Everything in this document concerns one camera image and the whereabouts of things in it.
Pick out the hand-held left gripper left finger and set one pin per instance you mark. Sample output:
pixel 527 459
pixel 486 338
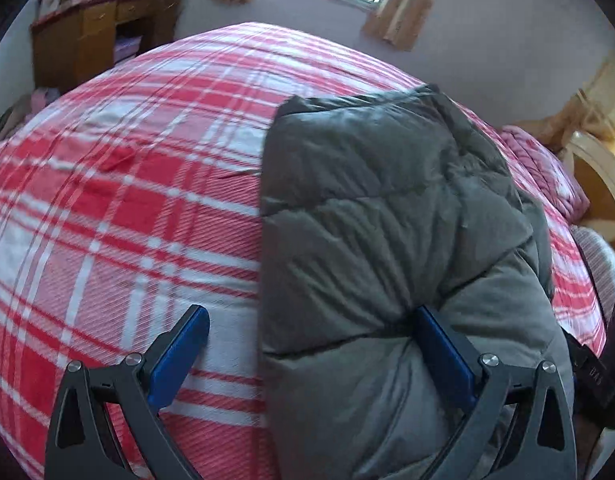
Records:
pixel 180 355

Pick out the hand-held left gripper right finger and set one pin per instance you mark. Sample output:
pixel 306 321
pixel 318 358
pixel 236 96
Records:
pixel 445 355

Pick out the grey puffer jacket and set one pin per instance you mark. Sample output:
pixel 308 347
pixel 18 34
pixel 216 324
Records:
pixel 362 210

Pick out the pile of clothes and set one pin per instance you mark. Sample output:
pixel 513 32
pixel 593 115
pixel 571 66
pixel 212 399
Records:
pixel 17 115

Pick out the striped white cloth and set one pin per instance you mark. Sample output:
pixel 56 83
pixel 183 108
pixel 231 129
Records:
pixel 600 260

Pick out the red plaid bed blanket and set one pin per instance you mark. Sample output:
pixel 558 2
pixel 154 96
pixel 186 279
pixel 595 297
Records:
pixel 112 210

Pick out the cream wooden headboard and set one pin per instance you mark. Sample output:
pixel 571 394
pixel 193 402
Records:
pixel 600 180

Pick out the pink pillow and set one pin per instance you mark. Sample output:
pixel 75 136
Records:
pixel 542 170

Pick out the stack of books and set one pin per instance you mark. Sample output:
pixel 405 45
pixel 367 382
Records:
pixel 126 49

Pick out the wooden desk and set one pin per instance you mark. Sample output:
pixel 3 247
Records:
pixel 72 50

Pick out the white box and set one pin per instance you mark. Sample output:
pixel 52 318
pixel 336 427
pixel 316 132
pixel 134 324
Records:
pixel 48 5

